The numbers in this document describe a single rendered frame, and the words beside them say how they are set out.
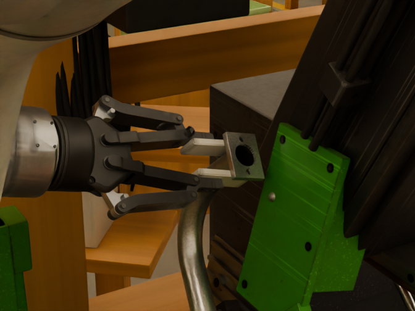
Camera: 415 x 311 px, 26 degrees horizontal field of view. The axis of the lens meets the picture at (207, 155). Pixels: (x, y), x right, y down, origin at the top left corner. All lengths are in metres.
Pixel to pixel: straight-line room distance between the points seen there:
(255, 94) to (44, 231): 0.34
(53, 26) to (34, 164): 0.48
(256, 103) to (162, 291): 0.40
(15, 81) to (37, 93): 0.63
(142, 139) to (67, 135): 0.10
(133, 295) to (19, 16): 1.12
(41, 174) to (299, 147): 0.28
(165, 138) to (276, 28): 0.49
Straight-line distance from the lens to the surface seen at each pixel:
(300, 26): 1.43
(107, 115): 0.94
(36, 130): 0.86
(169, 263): 3.23
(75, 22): 0.37
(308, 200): 0.96
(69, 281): 1.28
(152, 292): 1.42
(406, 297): 1.06
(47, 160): 0.85
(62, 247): 1.25
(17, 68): 0.50
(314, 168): 0.95
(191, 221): 1.06
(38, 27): 0.38
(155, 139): 0.95
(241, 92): 1.19
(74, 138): 0.87
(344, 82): 0.86
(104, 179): 0.90
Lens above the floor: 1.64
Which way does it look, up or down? 24 degrees down
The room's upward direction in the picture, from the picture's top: straight up
